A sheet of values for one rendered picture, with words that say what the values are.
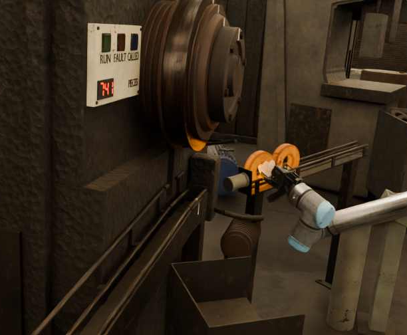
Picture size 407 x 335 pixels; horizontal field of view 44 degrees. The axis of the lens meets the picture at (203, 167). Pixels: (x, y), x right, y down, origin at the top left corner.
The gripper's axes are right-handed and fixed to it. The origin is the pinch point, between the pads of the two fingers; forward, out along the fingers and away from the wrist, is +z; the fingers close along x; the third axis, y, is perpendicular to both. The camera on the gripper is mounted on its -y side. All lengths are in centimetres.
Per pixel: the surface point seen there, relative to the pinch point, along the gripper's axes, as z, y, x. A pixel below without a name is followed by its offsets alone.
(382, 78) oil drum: 177, -47, -388
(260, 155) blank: 0.5, 5.7, 2.1
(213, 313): -59, 8, 74
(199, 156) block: 1.8, 8.4, 33.7
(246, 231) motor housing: -19.3, -13.4, 19.1
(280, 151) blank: 0.8, 6.0, -9.9
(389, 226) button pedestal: -41, -8, -43
